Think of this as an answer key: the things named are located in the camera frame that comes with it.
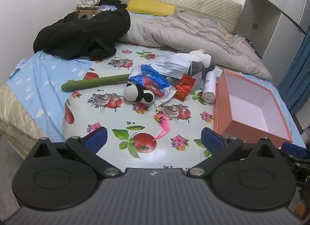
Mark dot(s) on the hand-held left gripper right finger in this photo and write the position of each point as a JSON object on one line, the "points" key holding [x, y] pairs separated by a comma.
{"points": [[213, 139]]}

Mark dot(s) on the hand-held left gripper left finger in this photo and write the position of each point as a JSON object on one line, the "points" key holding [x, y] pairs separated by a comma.
{"points": [[96, 139]]}

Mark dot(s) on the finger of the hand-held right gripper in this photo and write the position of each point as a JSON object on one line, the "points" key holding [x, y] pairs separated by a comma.
{"points": [[294, 149]]}

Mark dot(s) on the orange cardboard box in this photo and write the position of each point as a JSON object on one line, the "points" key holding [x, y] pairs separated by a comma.
{"points": [[251, 105]]}

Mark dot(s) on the pink feather toy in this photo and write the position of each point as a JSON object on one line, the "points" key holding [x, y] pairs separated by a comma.
{"points": [[161, 123]]}

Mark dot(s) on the red foil packet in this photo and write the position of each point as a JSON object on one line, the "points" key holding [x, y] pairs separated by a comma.
{"points": [[181, 92]]}

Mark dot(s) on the green plush stem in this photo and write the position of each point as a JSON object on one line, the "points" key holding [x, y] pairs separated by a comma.
{"points": [[96, 81]]}

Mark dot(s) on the panda plush toy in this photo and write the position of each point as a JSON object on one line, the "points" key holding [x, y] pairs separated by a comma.
{"points": [[138, 92]]}

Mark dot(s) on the blue plastic bag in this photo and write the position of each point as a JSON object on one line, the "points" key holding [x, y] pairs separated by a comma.
{"points": [[150, 80]]}

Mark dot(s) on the white cylindrical roll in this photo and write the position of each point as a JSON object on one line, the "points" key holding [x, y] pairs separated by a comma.
{"points": [[208, 87]]}

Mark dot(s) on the red envelope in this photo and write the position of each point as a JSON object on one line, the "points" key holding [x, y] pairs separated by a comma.
{"points": [[187, 81]]}

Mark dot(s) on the blue curtain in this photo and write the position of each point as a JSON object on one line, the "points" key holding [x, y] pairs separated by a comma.
{"points": [[295, 75]]}

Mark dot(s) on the light blue bed sheet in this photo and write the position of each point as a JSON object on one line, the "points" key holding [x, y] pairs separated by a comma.
{"points": [[41, 87]]}

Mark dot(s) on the grey and white plush toy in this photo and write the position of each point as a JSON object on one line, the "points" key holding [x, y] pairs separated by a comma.
{"points": [[201, 63]]}

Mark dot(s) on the cream quilted mattress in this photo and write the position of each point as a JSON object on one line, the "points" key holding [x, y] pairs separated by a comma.
{"points": [[17, 116]]}

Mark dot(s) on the light blue face masks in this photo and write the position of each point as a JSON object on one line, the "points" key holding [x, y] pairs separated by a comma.
{"points": [[172, 66]]}

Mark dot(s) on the black clothing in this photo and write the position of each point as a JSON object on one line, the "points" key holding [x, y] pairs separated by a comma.
{"points": [[84, 34]]}

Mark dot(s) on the grey quilt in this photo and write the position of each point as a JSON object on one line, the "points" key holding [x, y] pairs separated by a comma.
{"points": [[193, 31]]}

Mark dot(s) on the brown bedside box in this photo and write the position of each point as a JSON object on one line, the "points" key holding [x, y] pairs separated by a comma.
{"points": [[84, 12]]}

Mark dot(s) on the blue and white packet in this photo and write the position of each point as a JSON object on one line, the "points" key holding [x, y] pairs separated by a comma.
{"points": [[107, 8]]}

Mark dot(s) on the grey wardrobe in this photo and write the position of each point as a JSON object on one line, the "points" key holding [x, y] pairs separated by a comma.
{"points": [[273, 14]]}

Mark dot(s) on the yellow pillow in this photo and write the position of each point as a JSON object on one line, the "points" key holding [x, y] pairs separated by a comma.
{"points": [[151, 6]]}

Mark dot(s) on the wall socket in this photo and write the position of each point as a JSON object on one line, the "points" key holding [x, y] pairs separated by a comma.
{"points": [[254, 25]]}

